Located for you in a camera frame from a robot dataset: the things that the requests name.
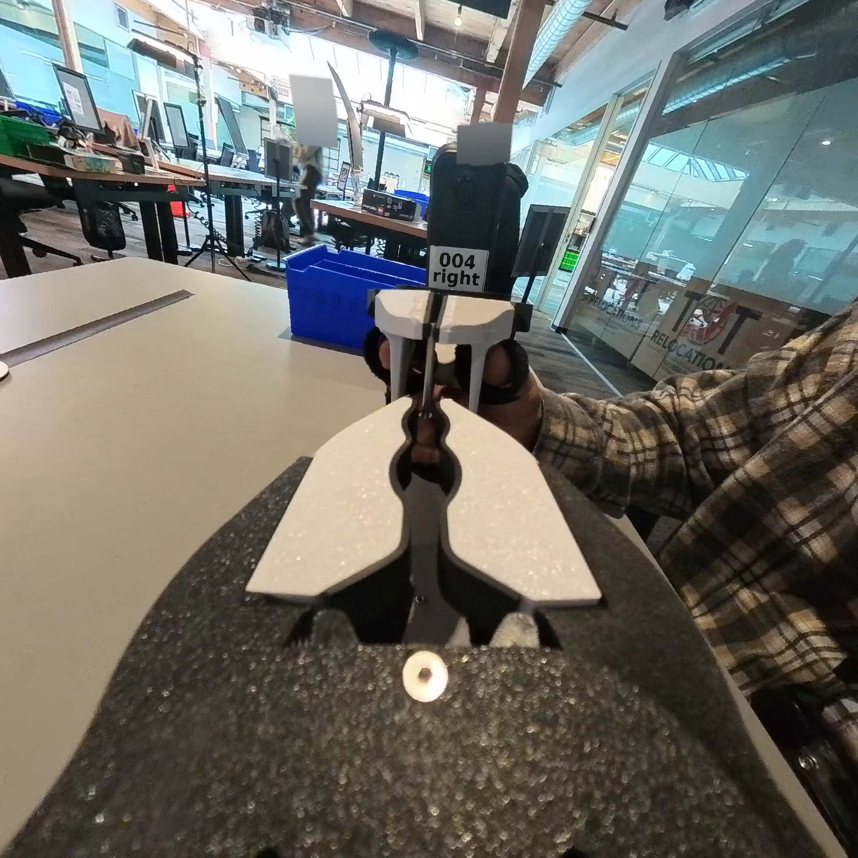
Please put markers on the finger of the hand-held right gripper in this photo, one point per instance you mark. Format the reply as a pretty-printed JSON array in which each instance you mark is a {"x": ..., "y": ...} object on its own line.
[
  {"x": 402, "y": 315},
  {"x": 476, "y": 318}
]

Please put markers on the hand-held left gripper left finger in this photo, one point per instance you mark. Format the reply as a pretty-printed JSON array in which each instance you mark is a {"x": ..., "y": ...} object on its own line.
[{"x": 335, "y": 509}]

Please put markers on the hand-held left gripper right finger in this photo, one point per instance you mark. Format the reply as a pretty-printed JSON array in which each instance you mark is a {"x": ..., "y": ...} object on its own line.
[{"x": 516, "y": 523}]

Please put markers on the person's right forearm plaid sleeve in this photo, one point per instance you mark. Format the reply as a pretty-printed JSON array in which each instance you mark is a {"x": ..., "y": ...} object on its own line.
[{"x": 704, "y": 469}]

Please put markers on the person's right hand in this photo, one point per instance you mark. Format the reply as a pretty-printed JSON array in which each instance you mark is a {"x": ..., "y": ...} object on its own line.
[{"x": 523, "y": 415}]

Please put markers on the blue plastic bin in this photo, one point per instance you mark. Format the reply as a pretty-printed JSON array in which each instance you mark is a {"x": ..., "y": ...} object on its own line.
[{"x": 335, "y": 301}]

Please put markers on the black monitor on stand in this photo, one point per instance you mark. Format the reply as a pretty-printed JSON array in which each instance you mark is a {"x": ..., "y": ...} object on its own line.
[{"x": 541, "y": 238}]

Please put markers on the black cardboard box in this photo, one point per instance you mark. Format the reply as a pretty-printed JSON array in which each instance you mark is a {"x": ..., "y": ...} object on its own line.
[{"x": 392, "y": 204}]

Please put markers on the wooden desk with boxes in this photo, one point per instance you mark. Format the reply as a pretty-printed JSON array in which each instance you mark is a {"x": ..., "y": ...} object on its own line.
[{"x": 375, "y": 218}]

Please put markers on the black floor lamp pole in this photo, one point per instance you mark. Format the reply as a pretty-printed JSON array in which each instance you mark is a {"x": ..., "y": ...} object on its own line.
[{"x": 392, "y": 100}]

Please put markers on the white curved banner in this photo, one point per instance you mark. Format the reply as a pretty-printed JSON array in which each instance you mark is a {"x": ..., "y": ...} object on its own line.
[{"x": 348, "y": 120}]

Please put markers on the black tripod stand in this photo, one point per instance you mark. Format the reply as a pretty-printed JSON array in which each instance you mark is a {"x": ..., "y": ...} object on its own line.
[{"x": 203, "y": 167}]

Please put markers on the red plastic bin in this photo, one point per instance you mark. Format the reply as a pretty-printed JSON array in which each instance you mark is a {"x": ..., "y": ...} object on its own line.
[{"x": 179, "y": 201}]

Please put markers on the tall dark monitor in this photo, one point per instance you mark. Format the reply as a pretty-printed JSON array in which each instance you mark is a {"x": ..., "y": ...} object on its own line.
[
  {"x": 231, "y": 127},
  {"x": 176, "y": 126}
]

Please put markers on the black mesh office chair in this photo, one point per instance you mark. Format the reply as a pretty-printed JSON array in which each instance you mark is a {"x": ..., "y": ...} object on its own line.
[{"x": 100, "y": 224}]

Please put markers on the wooden desk with black legs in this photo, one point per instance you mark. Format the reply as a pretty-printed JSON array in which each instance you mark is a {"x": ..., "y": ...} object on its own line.
[{"x": 100, "y": 175}]

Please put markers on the monitor showing white document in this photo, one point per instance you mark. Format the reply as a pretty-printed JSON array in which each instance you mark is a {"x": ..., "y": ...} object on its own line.
[{"x": 78, "y": 97}]

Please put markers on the green plastic bin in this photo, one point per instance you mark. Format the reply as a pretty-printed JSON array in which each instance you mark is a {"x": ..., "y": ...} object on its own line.
[{"x": 23, "y": 137}]

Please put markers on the silver air duct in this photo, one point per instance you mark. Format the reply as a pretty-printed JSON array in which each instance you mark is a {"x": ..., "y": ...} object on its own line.
[{"x": 553, "y": 33}]

